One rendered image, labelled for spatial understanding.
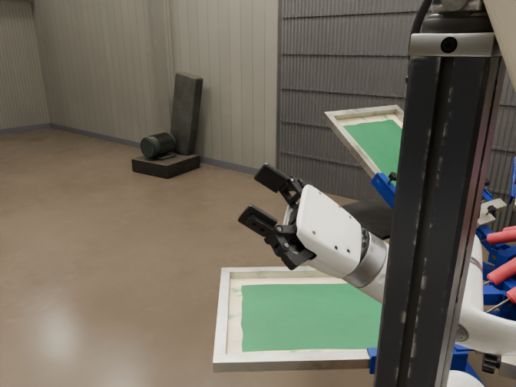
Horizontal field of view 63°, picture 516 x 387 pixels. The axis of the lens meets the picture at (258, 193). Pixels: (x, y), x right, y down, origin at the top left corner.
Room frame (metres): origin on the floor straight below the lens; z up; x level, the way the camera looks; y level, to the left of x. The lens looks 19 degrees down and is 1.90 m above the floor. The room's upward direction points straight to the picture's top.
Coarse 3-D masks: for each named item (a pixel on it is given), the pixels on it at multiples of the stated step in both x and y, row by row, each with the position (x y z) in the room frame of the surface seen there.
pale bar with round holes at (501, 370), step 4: (500, 356) 1.02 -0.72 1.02; (504, 356) 1.00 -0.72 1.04; (508, 356) 1.00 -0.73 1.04; (512, 356) 1.00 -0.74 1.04; (504, 360) 0.99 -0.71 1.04; (508, 360) 0.99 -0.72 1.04; (512, 360) 0.99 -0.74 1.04; (504, 364) 0.98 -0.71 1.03; (508, 364) 0.98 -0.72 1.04; (512, 364) 0.97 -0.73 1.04; (500, 368) 0.98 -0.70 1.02; (504, 368) 0.98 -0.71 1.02; (508, 368) 0.97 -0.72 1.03; (512, 368) 0.97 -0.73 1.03; (500, 372) 0.98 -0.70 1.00; (504, 372) 0.98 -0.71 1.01; (508, 372) 0.97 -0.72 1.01; (512, 372) 0.97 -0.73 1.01; (504, 376) 0.98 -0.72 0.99; (508, 376) 0.97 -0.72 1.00; (512, 376) 0.97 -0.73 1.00
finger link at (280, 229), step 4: (276, 228) 0.46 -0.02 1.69; (280, 228) 0.46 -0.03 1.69; (284, 228) 0.47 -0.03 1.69; (288, 228) 0.47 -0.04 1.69; (292, 228) 0.47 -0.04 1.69; (296, 228) 0.48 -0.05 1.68; (276, 232) 0.46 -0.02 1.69; (280, 232) 0.46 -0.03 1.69; (284, 232) 0.46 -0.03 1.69; (288, 232) 0.46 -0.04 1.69; (292, 232) 0.47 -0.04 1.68; (296, 232) 0.47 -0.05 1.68; (284, 236) 0.48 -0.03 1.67; (288, 236) 0.47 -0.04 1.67; (292, 236) 0.47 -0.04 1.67; (264, 240) 0.47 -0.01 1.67; (288, 240) 0.48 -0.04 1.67; (292, 240) 0.49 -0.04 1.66; (268, 244) 0.47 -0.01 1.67; (292, 244) 0.49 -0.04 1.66
